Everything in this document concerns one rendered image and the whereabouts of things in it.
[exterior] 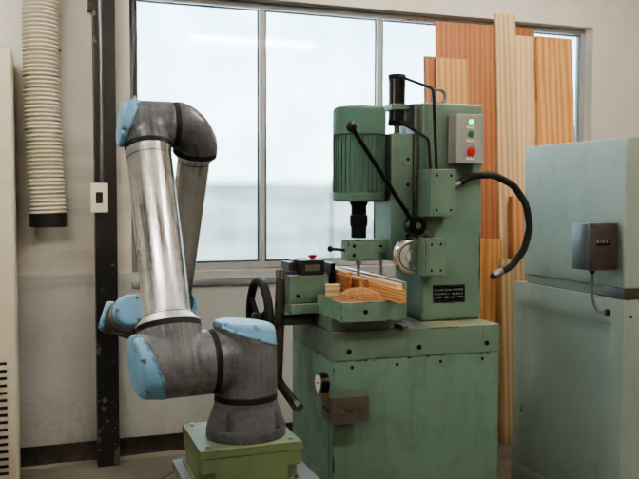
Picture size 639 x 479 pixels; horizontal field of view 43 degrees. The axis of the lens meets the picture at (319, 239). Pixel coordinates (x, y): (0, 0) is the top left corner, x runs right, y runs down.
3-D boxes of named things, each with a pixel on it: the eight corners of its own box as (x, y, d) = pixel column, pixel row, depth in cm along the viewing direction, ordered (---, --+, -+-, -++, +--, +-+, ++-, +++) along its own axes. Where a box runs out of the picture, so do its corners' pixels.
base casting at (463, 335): (292, 337, 286) (292, 312, 286) (437, 330, 304) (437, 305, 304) (334, 362, 244) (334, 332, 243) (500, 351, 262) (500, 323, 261)
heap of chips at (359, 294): (333, 298, 246) (333, 286, 246) (376, 296, 250) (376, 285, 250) (343, 302, 237) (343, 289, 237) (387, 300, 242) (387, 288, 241)
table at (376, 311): (260, 299, 291) (260, 282, 290) (338, 296, 300) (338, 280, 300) (311, 324, 233) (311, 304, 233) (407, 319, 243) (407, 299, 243)
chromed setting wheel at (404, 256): (390, 275, 261) (390, 237, 260) (424, 274, 264) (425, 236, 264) (394, 276, 258) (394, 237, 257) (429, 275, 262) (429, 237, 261)
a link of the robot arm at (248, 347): (287, 395, 188) (287, 320, 187) (218, 403, 181) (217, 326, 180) (263, 382, 202) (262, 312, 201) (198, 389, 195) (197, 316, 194)
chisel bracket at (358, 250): (340, 264, 270) (340, 239, 270) (378, 263, 275) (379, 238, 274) (348, 266, 263) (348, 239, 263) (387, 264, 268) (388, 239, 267)
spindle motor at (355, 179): (324, 201, 273) (325, 109, 272) (373, 201, 279) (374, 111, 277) (342, 201, 256) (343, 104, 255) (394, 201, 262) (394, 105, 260)
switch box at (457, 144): (447, 163, 265) (448, 115, 264) (474, 164, 268) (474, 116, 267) (456, 162, 259) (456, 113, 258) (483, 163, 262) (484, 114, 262)
